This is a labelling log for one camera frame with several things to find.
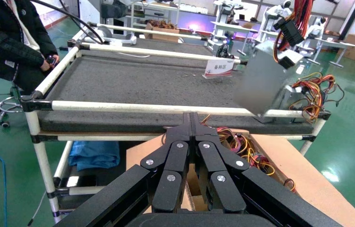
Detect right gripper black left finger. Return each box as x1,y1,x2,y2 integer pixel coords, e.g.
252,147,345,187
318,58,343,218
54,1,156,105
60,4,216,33
140,112,194,214

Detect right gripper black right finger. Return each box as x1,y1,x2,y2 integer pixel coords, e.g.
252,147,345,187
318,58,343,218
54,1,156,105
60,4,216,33
193,112,250,214

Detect grey power supply coloured wires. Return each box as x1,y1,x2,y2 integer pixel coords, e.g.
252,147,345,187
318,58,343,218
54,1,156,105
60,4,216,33
233,0,315,117
243,146,276,176
282,178,297,193
282,72,345,124
216,127,250,154

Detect cardboard box with dividers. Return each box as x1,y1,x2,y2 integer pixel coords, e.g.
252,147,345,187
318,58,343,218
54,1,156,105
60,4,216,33
125,128,355,227

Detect person's hand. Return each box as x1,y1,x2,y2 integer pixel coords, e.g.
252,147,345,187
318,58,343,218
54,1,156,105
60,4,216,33
40,54,60,72

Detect blue cloth bundle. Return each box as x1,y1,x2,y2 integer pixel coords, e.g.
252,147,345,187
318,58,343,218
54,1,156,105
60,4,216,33
68,141,121,172

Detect white and red sign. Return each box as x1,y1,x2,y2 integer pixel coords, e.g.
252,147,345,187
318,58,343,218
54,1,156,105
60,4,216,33
203,59,235,79

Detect dark grey foam mat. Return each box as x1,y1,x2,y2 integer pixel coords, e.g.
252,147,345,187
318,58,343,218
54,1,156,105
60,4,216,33
38,37,314,135

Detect small black device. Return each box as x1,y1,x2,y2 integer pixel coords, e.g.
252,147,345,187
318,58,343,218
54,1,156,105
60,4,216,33
216,43,240,60

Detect white machine base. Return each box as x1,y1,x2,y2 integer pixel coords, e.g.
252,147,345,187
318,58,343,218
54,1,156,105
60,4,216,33
83,25,138,46

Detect white humanoid robot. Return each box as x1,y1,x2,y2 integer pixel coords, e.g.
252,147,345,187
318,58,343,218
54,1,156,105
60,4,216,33
212,0,243,43
264,0,291,34
299,16,328,59

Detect white workshop table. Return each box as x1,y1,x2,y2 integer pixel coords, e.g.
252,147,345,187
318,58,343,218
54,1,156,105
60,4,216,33
316,37,355,68

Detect chrome wheeled stool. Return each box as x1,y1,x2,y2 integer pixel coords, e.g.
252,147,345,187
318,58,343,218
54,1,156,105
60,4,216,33
0,84,25,128

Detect person in black jacket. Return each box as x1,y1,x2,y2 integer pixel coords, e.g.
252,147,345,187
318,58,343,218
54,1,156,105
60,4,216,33
0,0,60,93

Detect white pipe cart frame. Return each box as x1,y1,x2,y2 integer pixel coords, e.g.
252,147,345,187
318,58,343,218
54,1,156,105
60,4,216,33
20,23,331,227

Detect thin white wire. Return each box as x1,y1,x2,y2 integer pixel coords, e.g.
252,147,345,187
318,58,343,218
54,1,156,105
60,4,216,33
117,52,151,59

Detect open carton with wires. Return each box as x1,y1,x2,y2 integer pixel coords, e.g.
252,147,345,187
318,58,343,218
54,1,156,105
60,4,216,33
145,19,181,43

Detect long black arm cable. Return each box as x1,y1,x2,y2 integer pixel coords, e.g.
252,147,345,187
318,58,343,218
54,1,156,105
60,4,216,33
30,0,105,45

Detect white floor cable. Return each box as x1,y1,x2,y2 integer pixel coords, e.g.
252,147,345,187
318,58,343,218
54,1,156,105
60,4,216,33
26,190,47,227

